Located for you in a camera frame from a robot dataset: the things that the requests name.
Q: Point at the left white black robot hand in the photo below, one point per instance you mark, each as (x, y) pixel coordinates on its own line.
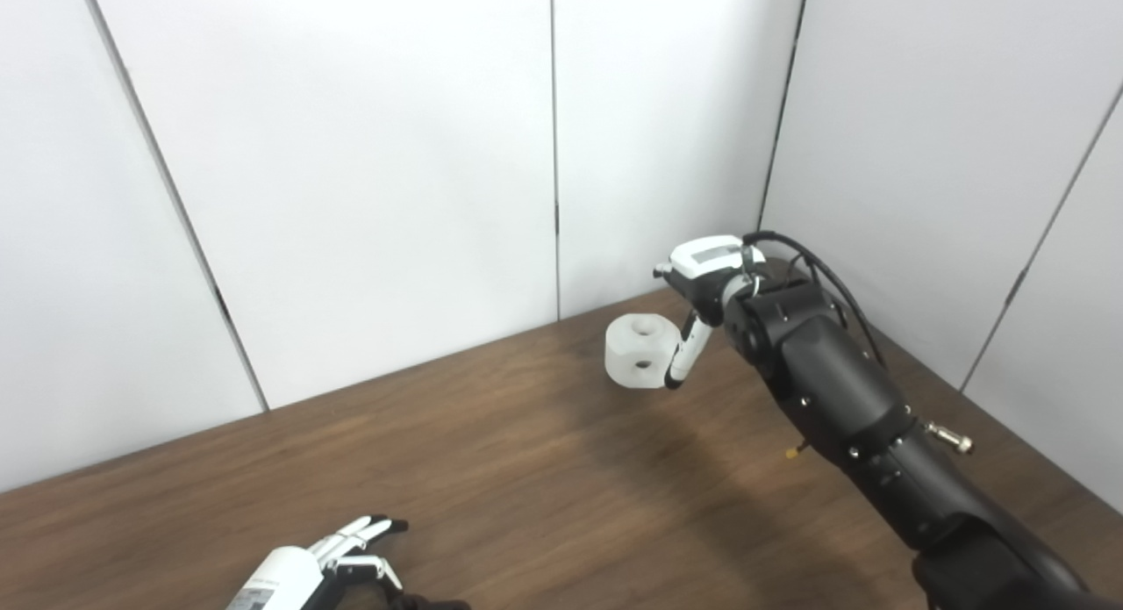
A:
(281, 579)

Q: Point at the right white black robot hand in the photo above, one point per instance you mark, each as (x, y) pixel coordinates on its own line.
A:
(706, 268)

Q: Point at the round white plastic piece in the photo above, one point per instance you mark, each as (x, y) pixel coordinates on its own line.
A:
(636, 355)

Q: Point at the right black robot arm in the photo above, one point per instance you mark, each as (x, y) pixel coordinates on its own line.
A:
(842, 399)

